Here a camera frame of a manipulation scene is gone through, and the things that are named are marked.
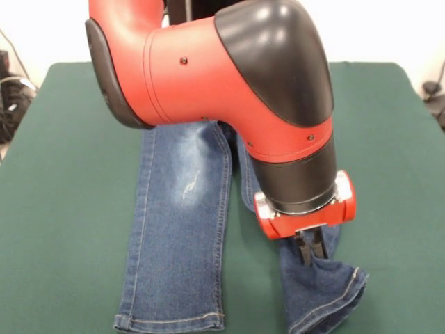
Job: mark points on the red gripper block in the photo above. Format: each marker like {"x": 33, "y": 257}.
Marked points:
{"x": 313, "y": 222}

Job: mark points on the blue denim jeans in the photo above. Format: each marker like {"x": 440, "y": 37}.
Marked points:
{"x": 180, "y": 226}

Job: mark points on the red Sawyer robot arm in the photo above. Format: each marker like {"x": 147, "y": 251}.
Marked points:
{"x": 208, "y": 69}

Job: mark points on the grey wheeled chair base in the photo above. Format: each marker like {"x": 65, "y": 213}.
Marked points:
{"x": 431, "y": 87}

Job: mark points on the dark green table cloth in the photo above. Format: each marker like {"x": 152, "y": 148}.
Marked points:
{"x": 69, "y": 208}

